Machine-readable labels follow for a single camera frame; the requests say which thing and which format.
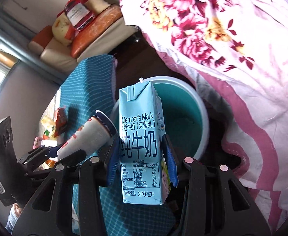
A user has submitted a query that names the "light blue milk carton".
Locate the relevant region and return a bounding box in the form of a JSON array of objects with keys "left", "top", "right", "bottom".
[{"left": 119, "top": 81, "right": 170, "bottom": 205}]

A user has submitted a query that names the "yellow orange snack wrapper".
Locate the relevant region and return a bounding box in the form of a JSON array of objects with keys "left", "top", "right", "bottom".
[{"left": 41, "top": 108, "right": 67, "bottom": 140}]

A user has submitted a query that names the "person's left hand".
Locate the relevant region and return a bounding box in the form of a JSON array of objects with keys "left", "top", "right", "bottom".
[{"left": 10, "top": 203, "right": 23, "bottom": 218}]

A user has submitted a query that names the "orange sofa cushion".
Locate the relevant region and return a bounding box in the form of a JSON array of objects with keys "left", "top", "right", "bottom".
[{"left": 71, "top": 5, "right": 123, "bottom": 59}]

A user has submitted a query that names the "floral pink white quilt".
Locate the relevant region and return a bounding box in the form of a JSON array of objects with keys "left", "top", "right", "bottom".
[{"left": 120, "top": 0, "right": 288, "bottom": 232}]

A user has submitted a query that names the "cream leather sofa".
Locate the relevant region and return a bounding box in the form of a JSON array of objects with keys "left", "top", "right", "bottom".
[{"left": 27, "top": 0, "right": 137, "bottom": 73}]

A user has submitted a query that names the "teal plastic trash bin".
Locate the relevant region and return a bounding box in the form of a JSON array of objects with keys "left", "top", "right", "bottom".
[{"left": 110, "top": 76, "right": 210, "bottom": 161}]

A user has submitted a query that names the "white ice cream cone wrapper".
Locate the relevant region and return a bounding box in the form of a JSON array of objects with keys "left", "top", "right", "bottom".
[{"left": 57, "top": 110, "right": 117, "bottom": 160}]

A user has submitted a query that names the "red white packaged box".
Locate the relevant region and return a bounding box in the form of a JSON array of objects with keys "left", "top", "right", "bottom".
[{"left": 58, "top": 0, "right": 95, "bottom": 31}]

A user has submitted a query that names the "cream printed pillow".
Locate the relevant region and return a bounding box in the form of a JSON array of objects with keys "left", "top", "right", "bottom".
[{"left": 52, "top": 12, "right": 75, "bottom": 47}]

